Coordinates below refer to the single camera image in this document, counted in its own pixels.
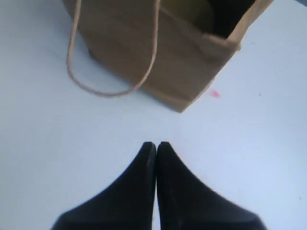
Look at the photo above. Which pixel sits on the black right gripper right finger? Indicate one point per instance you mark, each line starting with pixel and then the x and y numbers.
pixel 186 203

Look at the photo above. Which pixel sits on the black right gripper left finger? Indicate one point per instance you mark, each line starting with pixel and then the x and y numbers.
pixel 127 204

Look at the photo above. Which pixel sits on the clear jar with yellow lid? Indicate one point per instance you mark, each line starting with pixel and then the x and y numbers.
pixel 198 13

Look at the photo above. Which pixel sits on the brown paper bag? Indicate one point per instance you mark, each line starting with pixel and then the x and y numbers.
pixel 153 50

